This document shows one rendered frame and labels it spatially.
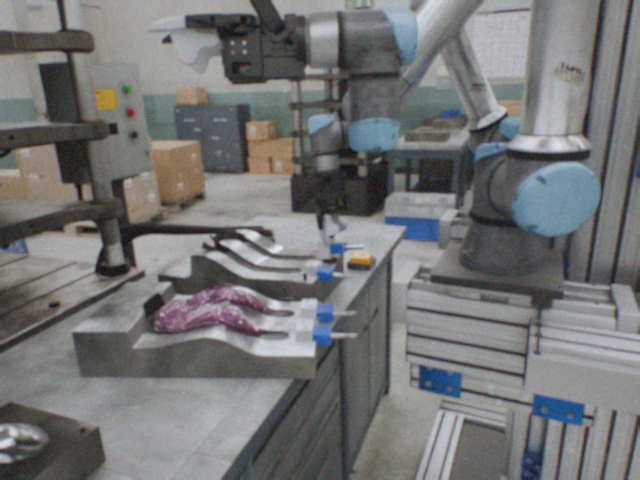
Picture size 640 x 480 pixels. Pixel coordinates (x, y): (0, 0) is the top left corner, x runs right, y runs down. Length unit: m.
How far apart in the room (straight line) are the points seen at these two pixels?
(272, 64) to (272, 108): 7.72
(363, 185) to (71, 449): 4.61
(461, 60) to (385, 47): 0.76
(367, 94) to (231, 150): 7.61
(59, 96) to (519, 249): 1.51
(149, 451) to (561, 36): 0.89
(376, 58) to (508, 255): 0.43
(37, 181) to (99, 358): 4.66
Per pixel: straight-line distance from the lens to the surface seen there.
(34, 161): 5.68
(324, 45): 0.72
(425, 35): 0.87
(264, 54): 0.74
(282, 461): 1.26
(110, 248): 1.75
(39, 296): 1.74
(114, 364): 1.14
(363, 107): 0.72
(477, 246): 0.95
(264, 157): 8.16
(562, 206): 0.79
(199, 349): 1.05
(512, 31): 7.59
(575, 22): 0.79
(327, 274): 1.29
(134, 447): 0.95
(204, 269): 1.41
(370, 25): 0.72
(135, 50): 9.89
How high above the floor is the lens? 1.38
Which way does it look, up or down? 19 degrees down
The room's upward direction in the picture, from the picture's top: 2 degrees counter-clockwise
